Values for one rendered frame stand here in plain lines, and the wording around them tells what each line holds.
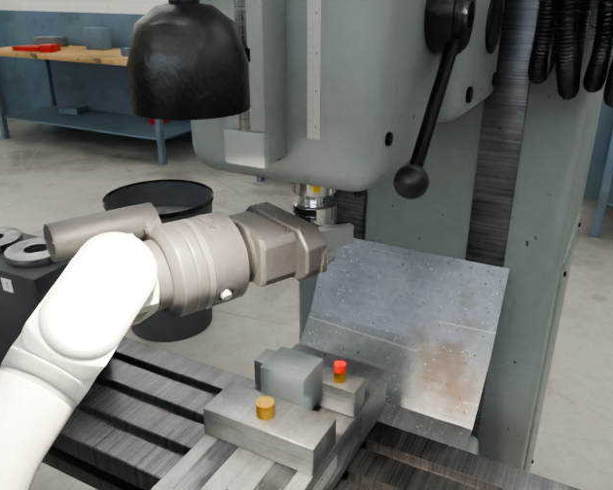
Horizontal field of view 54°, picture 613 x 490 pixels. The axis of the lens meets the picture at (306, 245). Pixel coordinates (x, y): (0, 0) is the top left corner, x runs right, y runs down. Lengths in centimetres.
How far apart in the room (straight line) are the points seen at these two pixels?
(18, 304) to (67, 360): 52
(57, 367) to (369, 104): 31
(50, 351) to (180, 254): 13
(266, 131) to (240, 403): 37
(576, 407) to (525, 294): 158
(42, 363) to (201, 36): 27
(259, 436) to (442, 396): 38
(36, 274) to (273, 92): 55
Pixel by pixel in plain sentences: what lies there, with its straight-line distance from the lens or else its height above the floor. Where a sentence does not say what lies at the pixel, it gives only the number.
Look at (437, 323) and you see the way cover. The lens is 102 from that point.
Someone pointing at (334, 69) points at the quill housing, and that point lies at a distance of 50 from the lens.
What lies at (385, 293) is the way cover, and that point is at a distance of 104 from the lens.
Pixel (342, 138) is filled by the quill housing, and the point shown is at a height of 136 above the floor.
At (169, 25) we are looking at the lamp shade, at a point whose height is 146.
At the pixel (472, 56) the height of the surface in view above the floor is 141.
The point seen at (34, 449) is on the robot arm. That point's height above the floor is 117.
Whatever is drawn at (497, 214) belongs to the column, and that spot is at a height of 115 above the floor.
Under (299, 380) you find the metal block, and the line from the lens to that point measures 72.
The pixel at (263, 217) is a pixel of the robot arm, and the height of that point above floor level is 126.
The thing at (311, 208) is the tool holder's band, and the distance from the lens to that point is 62.
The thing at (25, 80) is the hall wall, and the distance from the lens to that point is 782.
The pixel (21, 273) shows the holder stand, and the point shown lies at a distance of 96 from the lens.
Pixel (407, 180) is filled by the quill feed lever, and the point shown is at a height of 133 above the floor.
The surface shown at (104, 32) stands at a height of 104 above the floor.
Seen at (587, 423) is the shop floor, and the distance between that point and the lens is 251.
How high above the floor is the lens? 148
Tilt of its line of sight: 24 degrees down
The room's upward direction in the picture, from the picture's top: straight up
